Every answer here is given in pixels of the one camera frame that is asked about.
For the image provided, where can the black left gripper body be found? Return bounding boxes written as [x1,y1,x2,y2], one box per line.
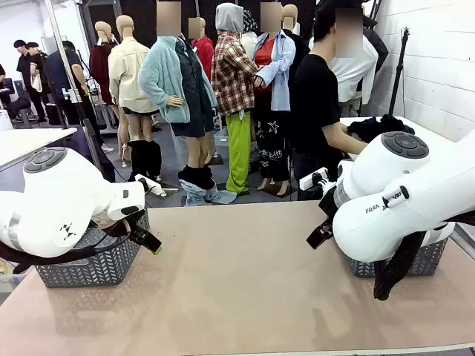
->
[128,211,151,242]

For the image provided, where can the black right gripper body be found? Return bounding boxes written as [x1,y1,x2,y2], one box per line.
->
[319,187,339,228]

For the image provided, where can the person's right forearm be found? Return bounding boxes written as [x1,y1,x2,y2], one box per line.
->
[323,122,368,156]

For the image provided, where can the grey woven plastic basket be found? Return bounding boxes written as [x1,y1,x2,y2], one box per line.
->
[35,209,151,289]
[343,225,451,279]

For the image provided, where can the blue jeans on floor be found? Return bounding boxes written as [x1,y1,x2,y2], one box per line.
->
[180,179,238,207]

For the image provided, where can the black trousers around mannequin feet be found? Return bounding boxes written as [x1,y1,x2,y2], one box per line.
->
[127,139,163,185]

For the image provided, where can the black pants around mannequin ankles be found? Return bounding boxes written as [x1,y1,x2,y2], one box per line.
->
[177,165,216,192]

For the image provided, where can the dark purple hanging cloth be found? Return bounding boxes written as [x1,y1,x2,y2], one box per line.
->
[66,125,116,182]

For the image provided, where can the person in black t-shirt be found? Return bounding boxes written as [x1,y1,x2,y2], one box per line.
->
[291,0,372,201]

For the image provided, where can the white side table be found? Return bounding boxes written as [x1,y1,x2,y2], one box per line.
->
[339,116,475,144]

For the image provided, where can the mannequin in white shirt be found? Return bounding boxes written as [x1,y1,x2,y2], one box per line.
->
[328,35,379,118]

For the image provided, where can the mannequin in pale blue shirt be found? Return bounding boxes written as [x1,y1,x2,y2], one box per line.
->
[252,1,298,194]

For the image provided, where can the black tripod stand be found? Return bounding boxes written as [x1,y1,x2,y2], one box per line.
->
[387,26,411,119]

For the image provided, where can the mannequin in cream jacket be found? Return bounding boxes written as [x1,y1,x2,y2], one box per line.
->
[107,14,163,164]

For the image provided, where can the mannequin in light blue fleece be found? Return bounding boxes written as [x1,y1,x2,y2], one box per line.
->
[137,0,220,171]

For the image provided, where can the mannequin in maroon top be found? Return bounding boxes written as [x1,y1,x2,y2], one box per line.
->
[88,20,118,107]

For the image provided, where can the mannequin in plaid shirt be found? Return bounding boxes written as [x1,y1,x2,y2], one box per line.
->
[210,2,261,196]

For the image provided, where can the mannequin in black jacket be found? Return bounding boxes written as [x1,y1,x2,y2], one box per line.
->
[361,16,390,75]
[281,3,312,62]

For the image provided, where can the bystander in navy shirt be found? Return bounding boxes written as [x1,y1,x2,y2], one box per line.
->
[46,40,107,149]

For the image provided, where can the bystander holding beige cloth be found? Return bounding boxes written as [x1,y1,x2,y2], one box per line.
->
[26,42,50,123]

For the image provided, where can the mannequin with patterned hood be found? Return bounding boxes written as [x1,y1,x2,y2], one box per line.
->
[240,10,260,56]

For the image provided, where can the slanted metal pole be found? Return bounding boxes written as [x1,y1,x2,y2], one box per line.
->
[44,0,105,175]

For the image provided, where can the mannequin in red top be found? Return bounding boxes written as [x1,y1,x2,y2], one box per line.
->
[189,16,216,81]

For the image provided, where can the bystander in black shirt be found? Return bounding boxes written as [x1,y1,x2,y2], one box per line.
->
[13,39,33,123]

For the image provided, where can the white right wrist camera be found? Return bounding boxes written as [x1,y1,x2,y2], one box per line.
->
[298,167,330,192]

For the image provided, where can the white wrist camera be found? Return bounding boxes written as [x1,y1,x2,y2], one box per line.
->
[134,173,167,197]
[298,167,330,192]

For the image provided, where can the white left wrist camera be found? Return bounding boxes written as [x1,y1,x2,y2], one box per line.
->
[134,173,167,197]

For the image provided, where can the grey mannequin base plate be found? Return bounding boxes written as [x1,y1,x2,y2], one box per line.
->
[148,181,180,198]

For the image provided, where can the black right arm cable sleeve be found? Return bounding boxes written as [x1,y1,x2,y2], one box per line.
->
[373,213,475,301]

